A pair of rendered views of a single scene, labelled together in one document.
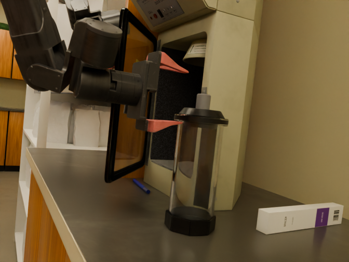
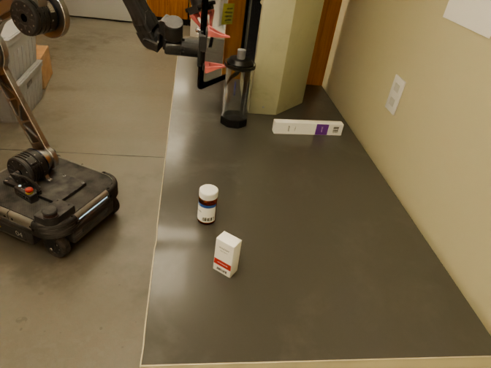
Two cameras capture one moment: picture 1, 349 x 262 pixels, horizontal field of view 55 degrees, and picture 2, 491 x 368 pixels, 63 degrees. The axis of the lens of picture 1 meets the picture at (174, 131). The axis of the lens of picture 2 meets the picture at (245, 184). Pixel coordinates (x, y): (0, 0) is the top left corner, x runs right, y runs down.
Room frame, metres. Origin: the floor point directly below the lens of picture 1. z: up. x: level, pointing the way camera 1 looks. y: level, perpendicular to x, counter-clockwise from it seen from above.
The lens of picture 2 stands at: (-0.59, -0.53, 1.60)
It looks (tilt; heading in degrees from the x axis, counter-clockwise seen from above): 34 degrees down; 17
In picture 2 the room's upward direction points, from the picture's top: 8 degrees clockwise
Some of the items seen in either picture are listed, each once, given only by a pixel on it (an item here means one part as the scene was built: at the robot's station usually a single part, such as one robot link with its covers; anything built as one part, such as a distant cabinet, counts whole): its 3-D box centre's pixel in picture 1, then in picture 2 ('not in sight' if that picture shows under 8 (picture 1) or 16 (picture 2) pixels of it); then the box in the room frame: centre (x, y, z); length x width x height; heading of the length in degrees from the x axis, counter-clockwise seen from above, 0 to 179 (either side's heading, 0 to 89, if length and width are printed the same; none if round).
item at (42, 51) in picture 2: not in sight; (29, 66); (2.13, 2.59, 0.14); 0.41 x 0.32 x 0.28; 34
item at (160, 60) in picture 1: (164, 75); (215, 39); (0.63, 0.03, 1.23); 0.09 x 0.07 x 0.07; 118
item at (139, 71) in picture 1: (125, 88); (192, 47); (0.59, 0.09, 1.20); 0.07 x 0.07 x 0.10; 28
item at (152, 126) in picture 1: (160, 113); (212, 60); (0.63, 0.03, 1.16); 0.09 x 0.07 x 0.07; 118
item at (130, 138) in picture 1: (134, 100); (224, 31); (0.90, 0.12, 1.19); 0.30 x 0.01 x 0.40; 169
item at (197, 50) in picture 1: (214, 53); not in sight; (0.95, -0.09, 1.34); 0.18 x 0.18 x 0.05
